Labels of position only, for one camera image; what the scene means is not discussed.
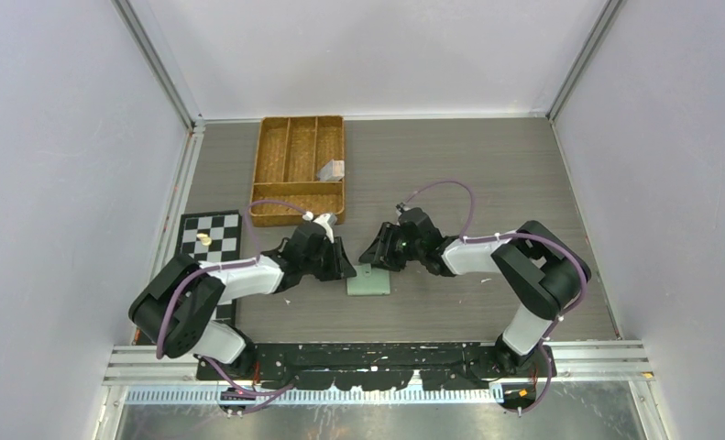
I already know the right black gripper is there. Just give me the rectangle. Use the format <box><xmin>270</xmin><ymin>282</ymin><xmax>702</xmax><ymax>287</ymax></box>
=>
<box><xmin>358</xmin><ymin>223</ymin><xmax>424</xmax><ymax>273</ymax></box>

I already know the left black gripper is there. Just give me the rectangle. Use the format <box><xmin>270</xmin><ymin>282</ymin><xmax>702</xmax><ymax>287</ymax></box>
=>
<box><xmin>302</xmin><ymin>237</ymin><xmax>356</xmax><ymax>282</ymax></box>

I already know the green card holder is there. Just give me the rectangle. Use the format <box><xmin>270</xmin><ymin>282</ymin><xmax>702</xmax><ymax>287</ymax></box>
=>
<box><xmin>346</xmin><ymin>264</ymin><xmax>390</xmax><ymax>296</ymax></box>

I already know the stack of cards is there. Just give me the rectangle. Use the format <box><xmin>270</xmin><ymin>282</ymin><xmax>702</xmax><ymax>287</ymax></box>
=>
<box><xmin>316</xmin><ymin>159</ymin><xmax>346</xmax><ymax>182</ymax></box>

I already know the woven wicker divided tray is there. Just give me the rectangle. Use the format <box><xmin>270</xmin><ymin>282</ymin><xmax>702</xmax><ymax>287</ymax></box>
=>
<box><xmin>250</xmin><ymin>115</ymin><xmax>346</xmax><ymax>225</ymax></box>

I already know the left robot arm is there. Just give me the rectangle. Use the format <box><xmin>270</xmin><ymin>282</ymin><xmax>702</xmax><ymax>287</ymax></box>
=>
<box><xmin>127</xmin><ymin>222</ymin><xmax>357</xmax><ymax>380</ymax></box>

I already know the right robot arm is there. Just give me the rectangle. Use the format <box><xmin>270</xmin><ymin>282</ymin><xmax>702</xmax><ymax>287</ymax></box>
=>
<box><xmin>358</xmin><ymin>208</ymin><xmax>591</xmax><ymax>377</ymax></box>

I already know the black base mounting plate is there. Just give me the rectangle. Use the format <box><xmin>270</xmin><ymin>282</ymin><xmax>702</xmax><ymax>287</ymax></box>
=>
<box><xmin>196</xmin><ymin>342</ymin><xmax>556</xmax><ymax>391</ymax></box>

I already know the black white chessboard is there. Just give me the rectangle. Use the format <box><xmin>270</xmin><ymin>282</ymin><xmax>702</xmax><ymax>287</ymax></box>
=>
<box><xmin>170</xmin><ymin>210</ymin><xmax>244</xmax><ymax>329</ymax></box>

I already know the cream chess piece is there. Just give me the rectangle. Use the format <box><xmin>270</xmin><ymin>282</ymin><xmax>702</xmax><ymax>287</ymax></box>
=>
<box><xmin>196</xmin><ymin>233</ymin><xmax>213</xmax><ymax>247</ymax></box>

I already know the aluminium front rail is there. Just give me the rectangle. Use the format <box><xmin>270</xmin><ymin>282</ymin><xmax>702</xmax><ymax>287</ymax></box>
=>
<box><xmin>104</xmin><ymin>340</ymin><xmax>654</xmax><ymax>391</ymax></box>

